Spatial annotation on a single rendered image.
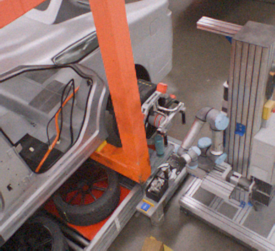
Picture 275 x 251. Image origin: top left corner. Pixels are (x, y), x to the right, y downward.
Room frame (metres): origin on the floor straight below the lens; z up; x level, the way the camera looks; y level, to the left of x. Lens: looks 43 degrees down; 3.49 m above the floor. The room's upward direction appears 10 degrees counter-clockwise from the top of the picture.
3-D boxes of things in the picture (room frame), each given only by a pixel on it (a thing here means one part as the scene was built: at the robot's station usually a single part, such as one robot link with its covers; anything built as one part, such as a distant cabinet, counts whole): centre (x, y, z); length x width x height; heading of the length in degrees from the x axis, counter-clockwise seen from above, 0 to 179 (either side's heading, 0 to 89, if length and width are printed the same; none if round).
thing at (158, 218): (2.05, -0.02, 0.21); 0.10 x 0.10 x 0.42; 48
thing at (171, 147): (2.83, -0.06, 0.13); 0.50 x 0.36 x 0.10; 138
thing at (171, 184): (2.08, -0.04, 0.44); 0.43 x 0.17 x 0.03; 138
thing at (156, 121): (2.64, -0.21, 0.85); 0.21 x 0.14 x 0.14; 48
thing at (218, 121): (2.00, -0.59, 1.19); 0.15 x 0.12 x 0.55; 32
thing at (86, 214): (2.31, 0.63, 0.39); 0.66 x 0.66 x 0.24
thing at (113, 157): (2.50, 0.32, 0.69); 0.52 x 0.17 x 0.35; 48
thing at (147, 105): (2.69, -0.16, 0.85); 0.54 x 0.07 x 0.54; 138
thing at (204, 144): (2.11, -0.53, 0.98); 0.13 x 0.12 x 0.14; 32
